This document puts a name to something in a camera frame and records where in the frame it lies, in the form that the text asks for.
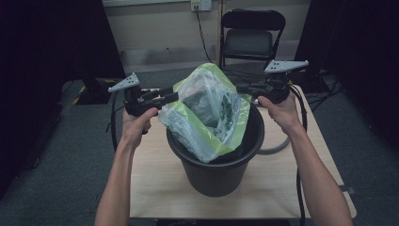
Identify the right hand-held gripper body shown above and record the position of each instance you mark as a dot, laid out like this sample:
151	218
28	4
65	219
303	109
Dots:
277	91

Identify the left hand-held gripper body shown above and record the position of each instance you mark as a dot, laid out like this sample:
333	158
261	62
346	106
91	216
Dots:
133	103

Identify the clear green-printed plastic bag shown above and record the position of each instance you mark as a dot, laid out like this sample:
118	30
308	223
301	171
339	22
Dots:
207	103

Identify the black ribbed trash bin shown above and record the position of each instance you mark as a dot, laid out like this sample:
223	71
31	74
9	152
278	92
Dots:
216	179

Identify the person's left hand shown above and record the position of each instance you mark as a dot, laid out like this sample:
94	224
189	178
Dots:
135	128

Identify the person's right hand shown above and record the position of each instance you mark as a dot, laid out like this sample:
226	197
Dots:
287	116

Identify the black stand base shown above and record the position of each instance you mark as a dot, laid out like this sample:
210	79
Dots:
310	81
94	91

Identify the black folding chair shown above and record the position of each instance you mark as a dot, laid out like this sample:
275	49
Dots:
249	42

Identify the black curtain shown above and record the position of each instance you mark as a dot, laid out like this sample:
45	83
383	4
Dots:
360	47
47	47

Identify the white wall socket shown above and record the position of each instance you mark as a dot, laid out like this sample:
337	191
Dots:
202	4

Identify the grey table bracket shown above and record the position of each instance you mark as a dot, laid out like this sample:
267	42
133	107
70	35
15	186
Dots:
348	189

